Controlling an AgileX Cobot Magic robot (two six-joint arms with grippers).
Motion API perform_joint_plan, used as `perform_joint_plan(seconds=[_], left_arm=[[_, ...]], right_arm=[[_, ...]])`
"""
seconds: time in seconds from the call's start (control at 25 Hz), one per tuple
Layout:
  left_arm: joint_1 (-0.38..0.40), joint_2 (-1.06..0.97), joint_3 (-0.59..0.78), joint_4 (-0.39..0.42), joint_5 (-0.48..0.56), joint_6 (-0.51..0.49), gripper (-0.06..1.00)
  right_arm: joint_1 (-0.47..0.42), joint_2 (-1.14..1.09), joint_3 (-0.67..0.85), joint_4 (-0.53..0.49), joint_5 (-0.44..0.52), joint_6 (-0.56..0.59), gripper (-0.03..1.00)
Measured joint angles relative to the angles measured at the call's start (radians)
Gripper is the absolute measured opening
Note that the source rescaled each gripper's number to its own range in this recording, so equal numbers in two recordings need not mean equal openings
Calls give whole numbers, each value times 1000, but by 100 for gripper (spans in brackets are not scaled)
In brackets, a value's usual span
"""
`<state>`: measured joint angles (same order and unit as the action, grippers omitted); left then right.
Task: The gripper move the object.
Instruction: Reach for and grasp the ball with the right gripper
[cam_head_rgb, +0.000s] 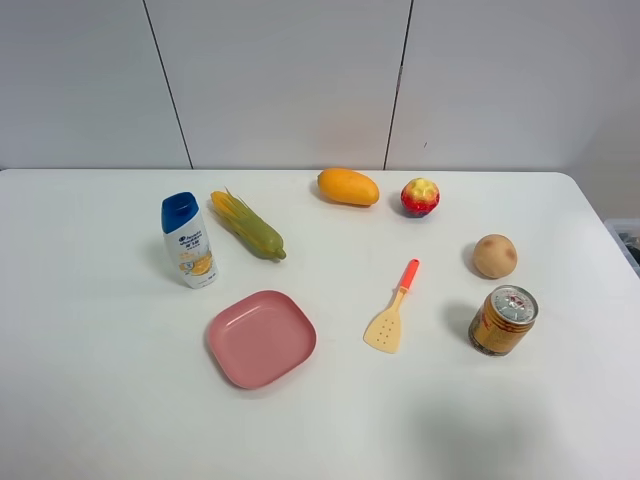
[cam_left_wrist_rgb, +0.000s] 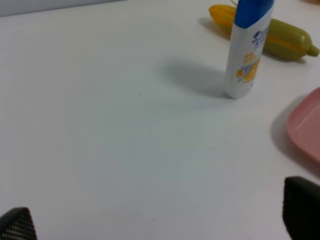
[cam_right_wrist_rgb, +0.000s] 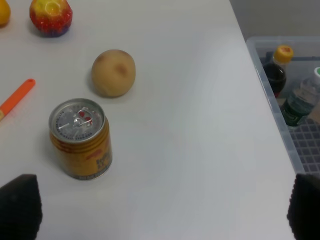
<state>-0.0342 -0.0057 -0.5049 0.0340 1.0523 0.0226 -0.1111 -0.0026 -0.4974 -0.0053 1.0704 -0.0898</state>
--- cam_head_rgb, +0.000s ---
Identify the red yellow toy apple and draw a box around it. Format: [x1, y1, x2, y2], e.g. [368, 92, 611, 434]
[400, 177, 440, 218]

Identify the orange toy mango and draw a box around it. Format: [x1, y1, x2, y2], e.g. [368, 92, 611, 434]
[317, 168, 380, 207]

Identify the toy corn cob with husk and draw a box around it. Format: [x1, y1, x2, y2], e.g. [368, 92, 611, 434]
[210, 190, 286, 261]

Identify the pink square plate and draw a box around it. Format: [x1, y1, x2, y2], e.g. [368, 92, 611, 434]
[205, 290, 317, 390]

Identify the blue-capped white shampoo bottle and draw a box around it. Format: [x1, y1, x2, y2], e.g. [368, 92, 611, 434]
[161, 192, 218, 289]

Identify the brown toy potato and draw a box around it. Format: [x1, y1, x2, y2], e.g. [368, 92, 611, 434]
[472, 234, 518, 279]

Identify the gold drink can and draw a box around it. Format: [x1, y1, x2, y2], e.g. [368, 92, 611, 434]
[468, 285, 539, 356]

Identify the yellow spatula with orange handle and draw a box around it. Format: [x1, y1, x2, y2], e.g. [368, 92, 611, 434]
[363, 259, 420, 354]

